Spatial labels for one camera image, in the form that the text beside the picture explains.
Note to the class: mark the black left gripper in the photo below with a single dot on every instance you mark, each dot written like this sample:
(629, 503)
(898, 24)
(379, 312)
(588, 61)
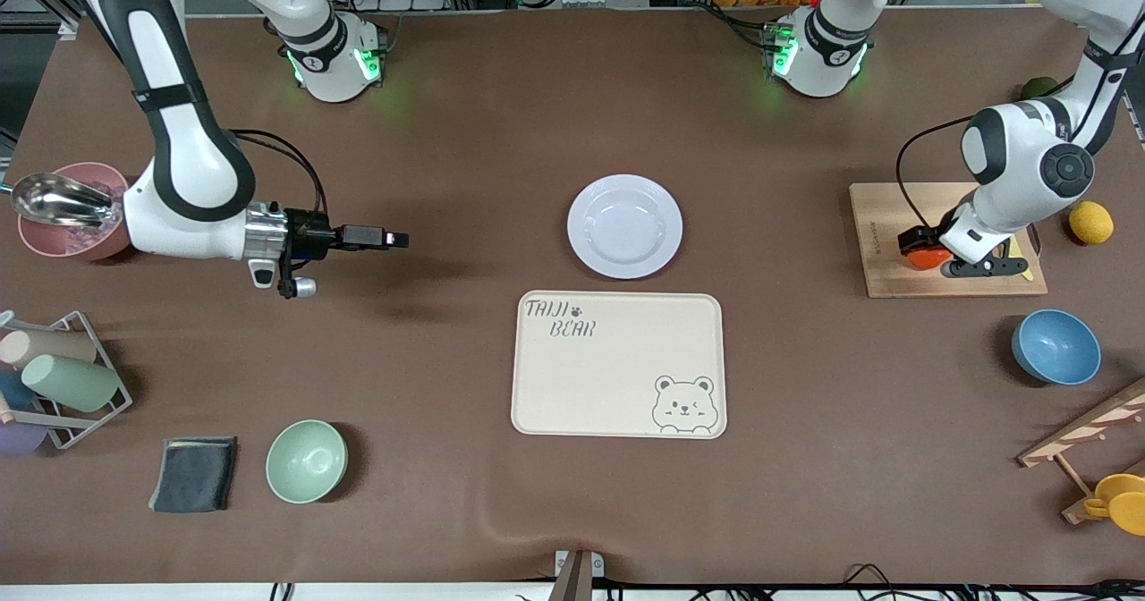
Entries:
(913, 241)

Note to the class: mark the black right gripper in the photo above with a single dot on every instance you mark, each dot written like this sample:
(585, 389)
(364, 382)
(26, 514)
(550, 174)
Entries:
(308, 232)

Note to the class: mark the orange fruit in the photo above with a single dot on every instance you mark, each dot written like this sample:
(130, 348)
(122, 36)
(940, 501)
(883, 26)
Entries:
(926, 261)

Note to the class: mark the white round plate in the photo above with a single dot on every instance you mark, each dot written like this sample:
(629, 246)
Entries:
(624, 225)

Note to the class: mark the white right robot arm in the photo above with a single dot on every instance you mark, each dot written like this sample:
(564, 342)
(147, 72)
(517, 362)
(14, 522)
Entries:
(192, 163)

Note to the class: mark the wooden cutting board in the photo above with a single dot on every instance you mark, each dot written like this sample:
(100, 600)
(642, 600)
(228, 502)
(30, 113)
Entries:
(881, 266)

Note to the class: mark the blue bowl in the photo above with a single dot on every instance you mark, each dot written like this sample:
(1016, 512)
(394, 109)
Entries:
(1055, 346)

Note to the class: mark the yellow lemon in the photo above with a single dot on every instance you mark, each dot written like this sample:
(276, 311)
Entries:
(1091, 223)

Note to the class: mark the green round fruit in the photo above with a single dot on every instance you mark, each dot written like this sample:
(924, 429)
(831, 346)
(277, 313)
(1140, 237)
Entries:
(1038, 88)

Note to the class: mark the green bowl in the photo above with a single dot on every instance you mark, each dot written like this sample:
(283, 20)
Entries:
(306, 462)

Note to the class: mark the wooden mug rack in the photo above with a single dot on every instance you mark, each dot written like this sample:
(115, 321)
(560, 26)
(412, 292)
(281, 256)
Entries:
(1087, 427)

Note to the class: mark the cream bear print tray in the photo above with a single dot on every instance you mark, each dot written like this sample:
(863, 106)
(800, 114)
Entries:
(617, 377)

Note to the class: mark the dark grey folded cloth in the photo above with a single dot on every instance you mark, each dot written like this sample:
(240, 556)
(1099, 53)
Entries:
(192, 476)

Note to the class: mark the pink bowl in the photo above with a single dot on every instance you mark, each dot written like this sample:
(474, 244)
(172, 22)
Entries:
(63, 241)

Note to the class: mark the metal scoop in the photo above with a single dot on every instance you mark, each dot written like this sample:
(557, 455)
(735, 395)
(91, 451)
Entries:
(54, 200)

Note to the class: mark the yellow mug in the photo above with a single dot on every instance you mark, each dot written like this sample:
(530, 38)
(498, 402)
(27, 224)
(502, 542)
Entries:
(1127, 503)

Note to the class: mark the pale green cup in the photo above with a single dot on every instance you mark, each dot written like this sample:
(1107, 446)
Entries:
(72, 382)

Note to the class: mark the beige cup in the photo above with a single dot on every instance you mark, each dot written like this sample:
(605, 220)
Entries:
(49, 346)

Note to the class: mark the blue cup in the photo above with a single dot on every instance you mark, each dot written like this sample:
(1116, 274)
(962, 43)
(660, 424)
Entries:
(16, 391)

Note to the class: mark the purple cup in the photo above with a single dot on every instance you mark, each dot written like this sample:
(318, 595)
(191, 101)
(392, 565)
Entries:
(20, 438)

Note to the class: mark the metal table bracket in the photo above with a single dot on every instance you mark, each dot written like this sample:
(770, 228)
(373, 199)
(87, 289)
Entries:
(577, 574)

